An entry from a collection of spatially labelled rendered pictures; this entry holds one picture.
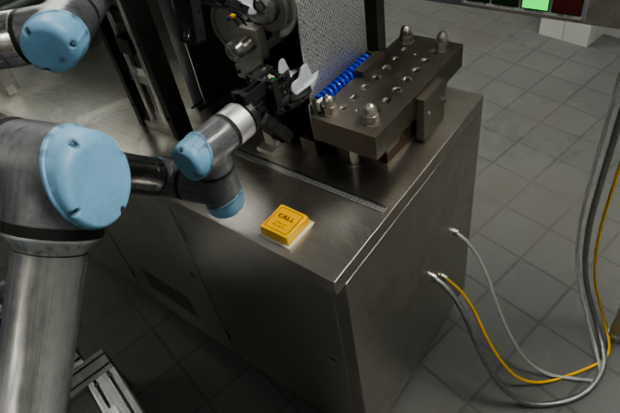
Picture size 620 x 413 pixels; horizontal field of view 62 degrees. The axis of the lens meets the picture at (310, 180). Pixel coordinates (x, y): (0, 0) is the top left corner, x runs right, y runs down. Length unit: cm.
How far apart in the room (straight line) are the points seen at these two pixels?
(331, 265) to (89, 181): 50
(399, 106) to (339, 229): 29
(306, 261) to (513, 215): 146
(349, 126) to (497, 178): 149
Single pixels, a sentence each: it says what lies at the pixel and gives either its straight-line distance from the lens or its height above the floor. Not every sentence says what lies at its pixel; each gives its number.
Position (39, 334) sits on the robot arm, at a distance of 70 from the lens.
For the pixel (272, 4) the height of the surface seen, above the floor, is 126.
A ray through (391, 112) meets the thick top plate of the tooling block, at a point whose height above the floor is 103.
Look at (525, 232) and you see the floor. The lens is 227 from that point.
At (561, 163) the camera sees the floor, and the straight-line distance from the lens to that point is 261.
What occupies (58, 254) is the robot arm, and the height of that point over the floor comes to 124.
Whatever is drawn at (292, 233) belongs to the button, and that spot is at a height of 92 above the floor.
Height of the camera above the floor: 166
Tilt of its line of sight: 42 degrees down
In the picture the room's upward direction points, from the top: 11 degrees counter-clockwise
